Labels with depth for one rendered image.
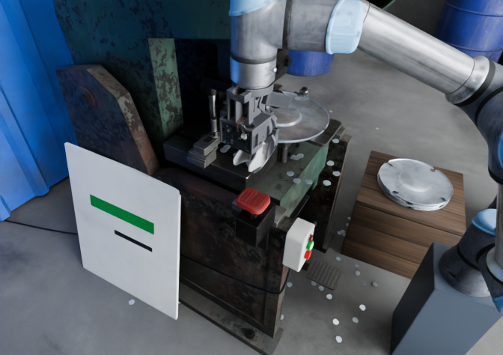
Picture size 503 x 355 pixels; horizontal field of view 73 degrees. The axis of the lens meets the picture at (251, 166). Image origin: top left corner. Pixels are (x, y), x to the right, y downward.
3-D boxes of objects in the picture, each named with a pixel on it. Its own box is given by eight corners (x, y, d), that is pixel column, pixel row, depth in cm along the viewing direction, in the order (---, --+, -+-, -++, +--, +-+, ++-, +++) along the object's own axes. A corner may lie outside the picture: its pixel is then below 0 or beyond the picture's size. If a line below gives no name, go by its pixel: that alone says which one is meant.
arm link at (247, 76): (247, 43, 59) (288, 55, 56) (246, 69, 62) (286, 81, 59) (220, 57, 54) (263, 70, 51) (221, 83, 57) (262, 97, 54)
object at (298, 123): (342, 108, 107) (343, 106, 106) (304, 156, 87) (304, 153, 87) (262, 85, 118) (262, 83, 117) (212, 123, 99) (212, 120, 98)
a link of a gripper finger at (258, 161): (240, 183, 69) (241, 147, 63) (257, 168, 73) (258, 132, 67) (253, 190, 68) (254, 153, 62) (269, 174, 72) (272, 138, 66)
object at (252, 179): (311, 123, 125) (313, 108, 122) (246, 195, 95) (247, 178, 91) (241, 101, 137) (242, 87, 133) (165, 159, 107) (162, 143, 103)
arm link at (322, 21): (361, -13, 53) (290, -17, 55) (369, 6, 45) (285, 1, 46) (350, 38, 58) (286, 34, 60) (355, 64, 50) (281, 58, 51)
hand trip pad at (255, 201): (271, 218, 83) (272, 195, 78) (258, 234, 79) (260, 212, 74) (246, 207, 86) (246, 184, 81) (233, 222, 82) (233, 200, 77)
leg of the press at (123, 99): (284, 332, 130) (319, 134, 74) (269, 359, 122) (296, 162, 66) (114, 231, 166) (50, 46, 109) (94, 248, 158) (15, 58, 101)
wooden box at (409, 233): (434, 225, 174) (462, 173, 152) (432, 287, 146) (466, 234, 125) (355, 201, 186) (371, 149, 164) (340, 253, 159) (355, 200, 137)
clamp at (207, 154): (237, 139, 105) (237, 110, 99) (204, 168, 94) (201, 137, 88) (221, 133, 108) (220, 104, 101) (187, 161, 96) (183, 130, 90)
